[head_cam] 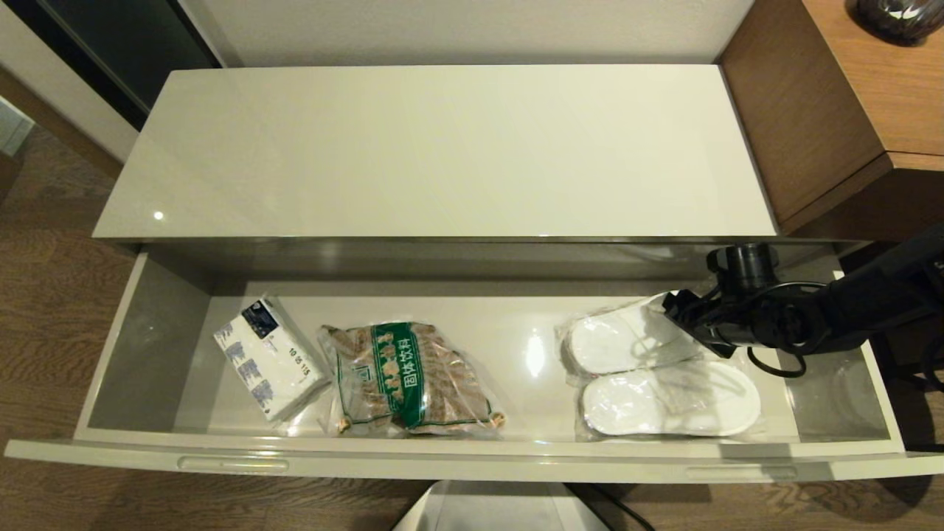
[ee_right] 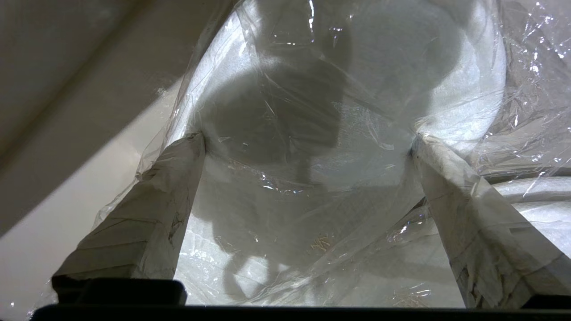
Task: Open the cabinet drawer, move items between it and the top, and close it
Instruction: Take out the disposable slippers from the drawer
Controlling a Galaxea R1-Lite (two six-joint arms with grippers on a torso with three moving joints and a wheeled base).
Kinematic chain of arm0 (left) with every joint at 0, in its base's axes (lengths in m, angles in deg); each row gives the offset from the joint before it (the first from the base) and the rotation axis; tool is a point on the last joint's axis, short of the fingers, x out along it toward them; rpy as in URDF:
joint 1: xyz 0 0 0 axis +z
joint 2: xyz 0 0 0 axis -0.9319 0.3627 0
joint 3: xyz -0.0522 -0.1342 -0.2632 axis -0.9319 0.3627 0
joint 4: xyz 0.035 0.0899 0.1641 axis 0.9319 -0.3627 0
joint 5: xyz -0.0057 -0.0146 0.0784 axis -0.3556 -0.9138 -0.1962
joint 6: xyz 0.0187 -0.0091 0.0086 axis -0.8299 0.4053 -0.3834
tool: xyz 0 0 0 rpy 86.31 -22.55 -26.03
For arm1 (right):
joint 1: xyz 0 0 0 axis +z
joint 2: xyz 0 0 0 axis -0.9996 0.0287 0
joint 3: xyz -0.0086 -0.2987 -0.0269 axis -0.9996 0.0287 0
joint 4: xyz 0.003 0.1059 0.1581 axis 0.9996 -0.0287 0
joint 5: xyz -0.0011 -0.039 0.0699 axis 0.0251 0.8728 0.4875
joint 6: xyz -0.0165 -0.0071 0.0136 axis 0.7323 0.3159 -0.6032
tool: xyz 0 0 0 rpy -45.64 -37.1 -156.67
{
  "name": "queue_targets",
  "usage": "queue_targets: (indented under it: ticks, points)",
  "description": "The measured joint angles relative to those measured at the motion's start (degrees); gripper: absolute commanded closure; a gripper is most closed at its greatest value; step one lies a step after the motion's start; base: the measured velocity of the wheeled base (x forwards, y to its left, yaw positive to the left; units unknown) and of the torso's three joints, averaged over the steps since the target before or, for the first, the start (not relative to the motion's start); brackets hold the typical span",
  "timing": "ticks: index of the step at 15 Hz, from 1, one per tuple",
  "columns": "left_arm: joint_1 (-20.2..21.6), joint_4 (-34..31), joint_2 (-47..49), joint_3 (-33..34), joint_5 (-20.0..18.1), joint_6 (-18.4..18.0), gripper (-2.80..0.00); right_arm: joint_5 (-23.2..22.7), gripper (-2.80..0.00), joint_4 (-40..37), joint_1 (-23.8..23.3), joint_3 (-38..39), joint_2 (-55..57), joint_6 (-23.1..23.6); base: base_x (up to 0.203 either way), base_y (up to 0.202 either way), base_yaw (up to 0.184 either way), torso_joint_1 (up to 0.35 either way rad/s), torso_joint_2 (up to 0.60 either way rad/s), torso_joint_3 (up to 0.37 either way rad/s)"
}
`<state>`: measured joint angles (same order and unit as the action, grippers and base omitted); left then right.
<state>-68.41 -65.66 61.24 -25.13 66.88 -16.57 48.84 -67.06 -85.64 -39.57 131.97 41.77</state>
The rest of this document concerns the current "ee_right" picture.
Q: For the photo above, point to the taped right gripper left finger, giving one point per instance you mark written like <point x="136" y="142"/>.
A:
<point x="142" y="223"/>

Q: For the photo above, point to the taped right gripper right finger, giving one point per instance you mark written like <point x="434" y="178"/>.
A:
<point x="482" y="240"/>

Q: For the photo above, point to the white cabinet drawer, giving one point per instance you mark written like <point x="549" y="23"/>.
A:
<point x="67" y="178"/>

